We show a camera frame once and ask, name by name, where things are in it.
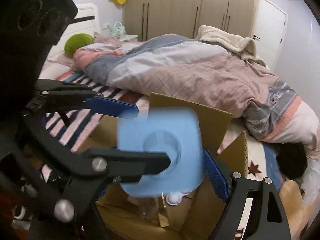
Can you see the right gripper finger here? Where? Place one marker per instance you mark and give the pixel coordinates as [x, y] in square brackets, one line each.
[267, 218]

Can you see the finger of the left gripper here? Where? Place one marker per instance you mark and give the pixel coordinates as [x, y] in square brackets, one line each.
[115, 166]
[61, 96]

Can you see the orange plush toy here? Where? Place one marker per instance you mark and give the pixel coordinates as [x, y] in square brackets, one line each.
[297, 214]

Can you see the striped pink fleece blanket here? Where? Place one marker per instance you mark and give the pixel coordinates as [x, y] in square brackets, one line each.
[83, 122]

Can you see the green round cushion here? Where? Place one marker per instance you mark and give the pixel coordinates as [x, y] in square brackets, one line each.
[77, 41]

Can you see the clear plastic bag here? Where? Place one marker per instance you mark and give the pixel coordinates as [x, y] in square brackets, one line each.
[310, 182]

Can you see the black pillow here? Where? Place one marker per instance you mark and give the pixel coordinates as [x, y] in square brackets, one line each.
[292, 160]

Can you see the brown cardboard box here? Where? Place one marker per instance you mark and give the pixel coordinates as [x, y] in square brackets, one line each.
[200, 195]

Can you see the white headboard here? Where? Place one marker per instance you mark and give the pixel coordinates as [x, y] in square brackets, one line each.
[85, 22]

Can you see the mint green bag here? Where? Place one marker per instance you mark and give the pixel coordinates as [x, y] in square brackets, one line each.
[118, 31]

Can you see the pink grey patchwork duvet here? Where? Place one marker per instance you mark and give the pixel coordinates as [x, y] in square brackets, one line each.
[207, 74]

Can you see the brown wooden wardrobe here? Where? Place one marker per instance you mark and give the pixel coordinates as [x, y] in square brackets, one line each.
[150, 18]

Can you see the cream fleece blanket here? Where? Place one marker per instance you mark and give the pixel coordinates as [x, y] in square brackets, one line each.
[244, 47]

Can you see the white door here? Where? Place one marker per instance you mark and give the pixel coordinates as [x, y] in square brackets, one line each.
[269, 30]

